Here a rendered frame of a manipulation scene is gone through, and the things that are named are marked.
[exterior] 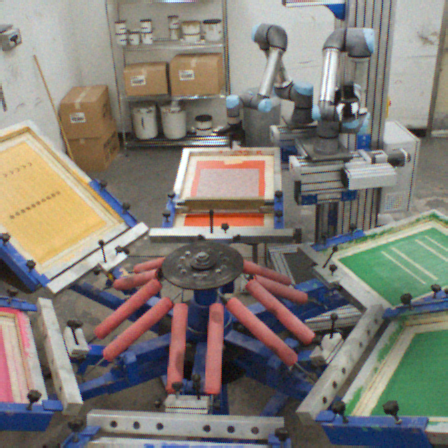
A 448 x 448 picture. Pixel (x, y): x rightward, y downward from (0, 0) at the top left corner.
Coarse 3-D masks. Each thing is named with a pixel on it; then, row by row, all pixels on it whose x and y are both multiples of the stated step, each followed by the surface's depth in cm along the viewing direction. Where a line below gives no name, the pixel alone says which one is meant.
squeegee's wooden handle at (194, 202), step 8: (192, 200) 275; (200, 200) 275; (208, 200) 275; (216, 200) 274; (224, 200) 274; (232, 200) 273; (240, 200) 273; (248, 200) 273; (256, 200) 272; (192, 208) 279; (200, 208) 278; (208, 208) 278; (216, 208) 277; (224, 208) 277; (232, 208) 277; (240, 208) 276; (248, 208) 276; (256, 208) 275
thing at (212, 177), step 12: (204, 168) 316; (216, 168) 315; (228, 168) 314; (204, 180) 306; (216, 180) 305; (228, 180) 305; (192, 192) 298; (204, 192) 297; (216, 192) 296; (192, 216) 281; (204, 216) 281; (216, 216) 280
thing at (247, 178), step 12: (240, 168) 313; (252, 168) 312; (264, 168) 312; (240, 180) 304; (252, 180) 303; (264, 180) 302; (228, 192) 295; (240, 192) 295; (252, 192) 294; (264, 192) 293; (228, 216) 279; (240, 216) 279; (252, 216) 278
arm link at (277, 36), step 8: (272, 32) 293; (280, 32) 292; (272, 40) 293; (280, 40) 291; (272, 48) 293; (280, 48) 292; (272, 56) 294; (280, 56) 294; (272, 64) 294; (264, 72) 298; (272, 72) 295; (264, 80) 297; (272, 80) 297; (264, 88) 297; (272, 88) 300; (256, 96) 301; (264, 96) 298; (256, 104) 300; (264, 104) 296
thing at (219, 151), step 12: (276, 156) 314; (180, 168) 311; (276, 168) 305; (180, 180) 301; (276, 180) 295; (180, 192) 294; (180, 228) 269; (192, 228) 268; (204, 228) 268; (216, 228) 267; (240, 228) 266; (252, 228) 265; (264, 228) 265
